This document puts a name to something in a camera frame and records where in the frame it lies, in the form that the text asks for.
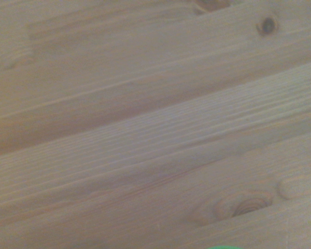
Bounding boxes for green-capped clear water bottle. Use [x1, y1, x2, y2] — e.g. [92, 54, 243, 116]
[206, 244, 244, 249]

